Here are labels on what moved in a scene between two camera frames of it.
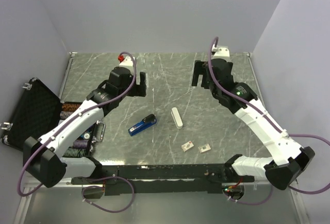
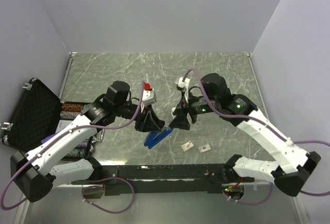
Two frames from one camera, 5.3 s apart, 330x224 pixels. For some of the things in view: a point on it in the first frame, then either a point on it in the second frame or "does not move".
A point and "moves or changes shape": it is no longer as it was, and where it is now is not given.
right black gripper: [199, 69] -> [180, 121]
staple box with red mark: [187, 146] does not move
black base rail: [165, 179] does not move
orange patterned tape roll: [70, 107] does not move
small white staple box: [204, 148] does not move
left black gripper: [138, 90] -> [146, 121]
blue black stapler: [147, 122] moves or changes shape
